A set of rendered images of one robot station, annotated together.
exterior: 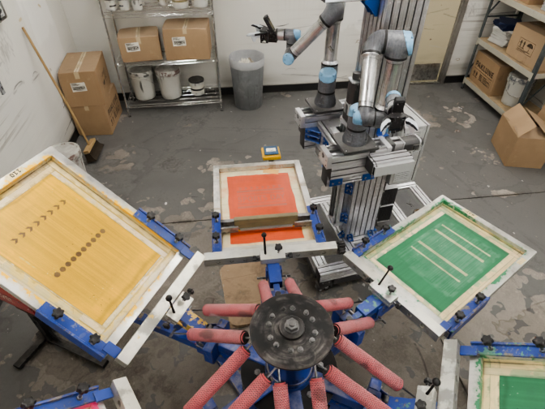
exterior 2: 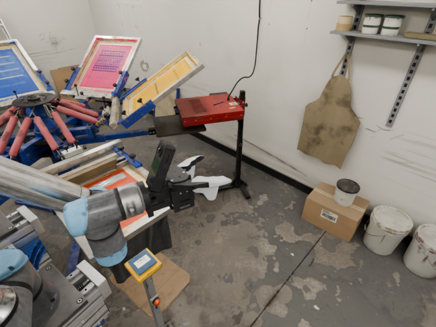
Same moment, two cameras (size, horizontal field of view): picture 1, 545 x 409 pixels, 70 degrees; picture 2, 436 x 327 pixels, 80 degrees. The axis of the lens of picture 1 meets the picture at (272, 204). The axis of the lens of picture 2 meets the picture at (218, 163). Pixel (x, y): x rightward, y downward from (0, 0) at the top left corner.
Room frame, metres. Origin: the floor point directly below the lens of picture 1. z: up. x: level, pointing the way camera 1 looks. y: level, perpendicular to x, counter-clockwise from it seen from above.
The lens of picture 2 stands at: (3.16, -0.17, 2.06)
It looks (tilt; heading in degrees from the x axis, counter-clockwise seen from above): 35 degrees down; 141
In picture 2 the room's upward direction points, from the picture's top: straight up
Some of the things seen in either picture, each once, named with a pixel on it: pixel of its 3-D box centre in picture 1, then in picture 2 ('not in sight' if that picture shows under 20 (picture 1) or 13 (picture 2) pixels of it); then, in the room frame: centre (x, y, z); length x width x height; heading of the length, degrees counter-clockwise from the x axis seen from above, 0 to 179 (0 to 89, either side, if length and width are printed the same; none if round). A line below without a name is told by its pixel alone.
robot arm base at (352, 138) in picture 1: (355, 133); not in sight; (2.04, -0.50, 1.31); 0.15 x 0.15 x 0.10
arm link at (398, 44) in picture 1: (389, 83); not in sight; (2.02, -0.63, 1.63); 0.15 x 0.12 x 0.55; 81
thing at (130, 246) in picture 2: not in sight; (141, 244); (2.07, 0.10, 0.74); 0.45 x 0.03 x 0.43; 97
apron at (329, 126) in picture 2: not in sight; (331, 112); (2.09, 2.07, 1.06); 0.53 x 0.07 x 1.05; 7
